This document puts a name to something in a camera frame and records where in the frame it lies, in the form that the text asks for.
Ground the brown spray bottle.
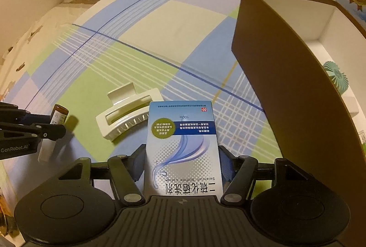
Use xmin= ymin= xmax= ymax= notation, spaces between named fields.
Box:
xmin=38 ymin=103 xmax=70 ymax=162

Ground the blue and white medicine box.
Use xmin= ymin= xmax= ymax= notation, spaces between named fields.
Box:
xmin=143 ymin=100 xmax=224 ymax=198

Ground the cream hair claw clip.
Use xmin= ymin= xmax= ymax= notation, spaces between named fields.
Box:
xmin=95 ymin=81 xmax=164 ymax=142

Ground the white quilted mattress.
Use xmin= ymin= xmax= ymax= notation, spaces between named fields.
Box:
xmin=0 ymin=0 xmax=99 ymax=110

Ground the brown cardboard storage box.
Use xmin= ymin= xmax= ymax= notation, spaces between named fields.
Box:
xmin=231 ymin=0 xmax=366 ymax=187

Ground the mint green handheld fan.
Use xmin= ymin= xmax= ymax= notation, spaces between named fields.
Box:
xmin=322 ymin=61 xmax=350 ymax=96

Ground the plaid bed sheet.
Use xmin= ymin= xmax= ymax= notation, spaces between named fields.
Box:
xmin=0 ymin=0 xmax=286 ymax=199

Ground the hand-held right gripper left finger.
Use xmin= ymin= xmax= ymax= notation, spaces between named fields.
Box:
xmin=57 ymin=145 xmax=147 ymax=206

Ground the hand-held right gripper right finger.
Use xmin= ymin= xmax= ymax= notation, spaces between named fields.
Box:
xmin=218 ymin=145 xmax=311 ymax=205

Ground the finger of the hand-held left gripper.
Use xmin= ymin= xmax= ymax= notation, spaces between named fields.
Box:
xmin=0 ymin=102 xmax=31 ymax=123
xmin=0 ymin=120 xmax=67 ymax=141

